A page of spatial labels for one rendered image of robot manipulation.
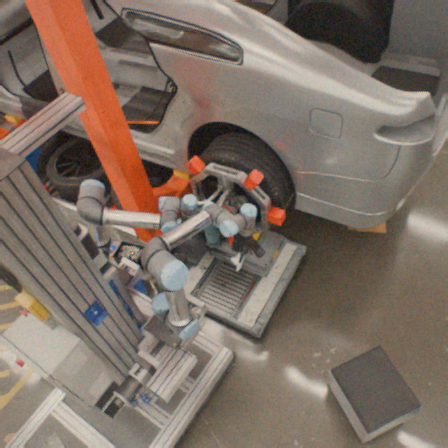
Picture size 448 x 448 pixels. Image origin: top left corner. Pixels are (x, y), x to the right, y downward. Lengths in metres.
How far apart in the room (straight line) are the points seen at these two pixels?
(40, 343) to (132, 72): 2.71
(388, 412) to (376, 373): 0.22
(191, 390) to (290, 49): 2.01
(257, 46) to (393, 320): 2.05
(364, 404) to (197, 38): 2.17
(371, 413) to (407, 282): 1.17
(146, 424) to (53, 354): 1.03
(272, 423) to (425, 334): 1.21
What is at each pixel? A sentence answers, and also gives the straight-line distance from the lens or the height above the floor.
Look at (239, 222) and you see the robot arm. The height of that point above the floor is 1.34.
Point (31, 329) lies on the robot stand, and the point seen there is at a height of 1.23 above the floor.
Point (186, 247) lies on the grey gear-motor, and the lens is 3.10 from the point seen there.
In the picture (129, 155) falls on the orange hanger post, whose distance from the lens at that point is 2.51.
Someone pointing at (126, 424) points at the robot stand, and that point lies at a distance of 2.86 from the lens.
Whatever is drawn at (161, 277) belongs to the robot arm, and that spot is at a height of 1.44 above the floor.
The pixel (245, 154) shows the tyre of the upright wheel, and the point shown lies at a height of 1.17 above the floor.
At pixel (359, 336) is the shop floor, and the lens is 3.13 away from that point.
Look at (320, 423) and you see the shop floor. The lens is 2.91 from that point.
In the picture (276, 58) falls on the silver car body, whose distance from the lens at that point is 2.20.
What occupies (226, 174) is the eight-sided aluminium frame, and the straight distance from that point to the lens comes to 2.47.
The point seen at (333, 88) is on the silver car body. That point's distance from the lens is 2.12.
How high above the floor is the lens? 2.82
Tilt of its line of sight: 51 degrees down
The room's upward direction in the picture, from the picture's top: 11 degrees counter-clockwise
